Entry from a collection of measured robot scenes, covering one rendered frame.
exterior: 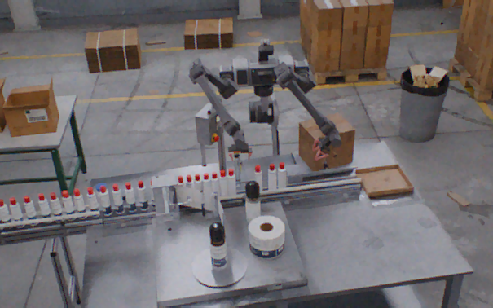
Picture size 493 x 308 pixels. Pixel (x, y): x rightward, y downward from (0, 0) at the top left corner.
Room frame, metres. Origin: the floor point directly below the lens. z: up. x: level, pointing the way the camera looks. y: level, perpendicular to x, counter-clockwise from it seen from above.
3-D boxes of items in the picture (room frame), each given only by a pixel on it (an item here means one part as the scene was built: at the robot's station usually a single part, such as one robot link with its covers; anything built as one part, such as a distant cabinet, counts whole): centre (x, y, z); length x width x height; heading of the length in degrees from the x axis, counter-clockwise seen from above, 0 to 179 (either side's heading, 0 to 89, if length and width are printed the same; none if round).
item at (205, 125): (3.07, 0.17, 1.38); 0.17 x 0.10 x 0.19; 153
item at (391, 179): (3.13, -0.94, 0.85); 0.30 x 0.26 x 0.04; 98
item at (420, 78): (5.05, -1.82, 0.50); 0.42 x 0.41 x 0.28; 92
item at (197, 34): (7.53, 0.32, 0.11); 0.65 x 0.54 x 0.22; 89
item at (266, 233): (2.52, -0.13, 0.95); 0.20 x 0.20 x 0.14
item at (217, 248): (2.38, 0.14, 1.04); 0.09 x 0.09 x 0.29
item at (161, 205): (2.85, 0.45, 1.01); 0.14 x 0.13 x 0.26; 98
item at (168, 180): (2.85, 0.45, 1.14); 0.14 x 0.11 x 0.01; 98
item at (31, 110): (4.18, 1.62, 0.97); 0.51 x 0.39 x 0.37; 7
